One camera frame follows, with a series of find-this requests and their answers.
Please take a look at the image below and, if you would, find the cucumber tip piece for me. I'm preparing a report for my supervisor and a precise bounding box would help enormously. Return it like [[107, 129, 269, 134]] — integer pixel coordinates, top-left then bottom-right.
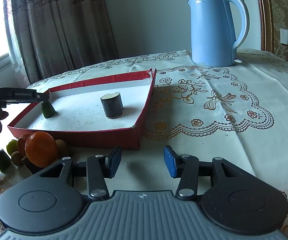
[[40, 100, 55, 119]]

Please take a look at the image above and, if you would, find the patterned beige curtain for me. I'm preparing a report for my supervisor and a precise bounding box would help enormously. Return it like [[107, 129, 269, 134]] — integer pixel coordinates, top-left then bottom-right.
[[3, 0, 118, 88]]

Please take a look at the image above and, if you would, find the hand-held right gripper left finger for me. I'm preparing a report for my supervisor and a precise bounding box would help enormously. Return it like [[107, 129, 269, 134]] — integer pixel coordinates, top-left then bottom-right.
[[38, 145, 122, 201]]

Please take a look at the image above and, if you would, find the red cardboard box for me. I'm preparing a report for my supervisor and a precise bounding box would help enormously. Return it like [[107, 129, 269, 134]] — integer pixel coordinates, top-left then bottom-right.
[[7, 68, 157, 151]]

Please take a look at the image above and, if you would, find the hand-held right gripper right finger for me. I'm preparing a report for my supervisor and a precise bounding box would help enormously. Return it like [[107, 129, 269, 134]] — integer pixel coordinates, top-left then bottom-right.
[[163, 145, 256, 202]]

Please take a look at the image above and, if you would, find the dark eggplant cylinder piece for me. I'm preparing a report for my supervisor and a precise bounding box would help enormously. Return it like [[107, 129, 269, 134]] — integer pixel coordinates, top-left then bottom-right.
[[100, 92, 124, 120]]

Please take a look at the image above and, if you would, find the large orange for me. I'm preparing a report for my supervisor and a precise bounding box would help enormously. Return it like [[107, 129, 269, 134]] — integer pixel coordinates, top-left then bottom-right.
[[25, 131, 59, 168]]

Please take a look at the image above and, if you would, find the small reddish orange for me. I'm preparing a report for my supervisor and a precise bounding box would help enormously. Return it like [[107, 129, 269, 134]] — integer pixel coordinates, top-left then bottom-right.
[[17, 134, 31, 156]]

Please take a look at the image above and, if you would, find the light blue electric kettle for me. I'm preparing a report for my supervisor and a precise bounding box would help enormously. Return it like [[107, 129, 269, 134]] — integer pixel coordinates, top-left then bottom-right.
[[187, 0, 250, 67]]

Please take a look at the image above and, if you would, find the yellow-green tomato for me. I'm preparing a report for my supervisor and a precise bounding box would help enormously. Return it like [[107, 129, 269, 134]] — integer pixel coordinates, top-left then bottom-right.
[[6, 140, 19, 155]]

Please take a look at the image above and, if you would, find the small olive round fruit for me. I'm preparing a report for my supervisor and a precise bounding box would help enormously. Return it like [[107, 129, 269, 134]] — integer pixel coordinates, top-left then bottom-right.
[[11, 151, 24, 167], [55, 139, 68, 156]]

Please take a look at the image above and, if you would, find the halved eggplant piece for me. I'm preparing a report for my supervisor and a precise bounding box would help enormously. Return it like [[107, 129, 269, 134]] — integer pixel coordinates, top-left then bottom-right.
[[21, 154, 43, 176]]

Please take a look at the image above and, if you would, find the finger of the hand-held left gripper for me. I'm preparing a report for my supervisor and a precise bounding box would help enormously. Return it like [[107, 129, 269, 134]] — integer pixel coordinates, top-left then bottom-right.
[[0, 87, 50, 105]]

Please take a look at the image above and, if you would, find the cucumber cylinder piece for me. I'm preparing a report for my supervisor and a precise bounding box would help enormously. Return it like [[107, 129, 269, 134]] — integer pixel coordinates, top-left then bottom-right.
[[0, 149, 12, 173]]

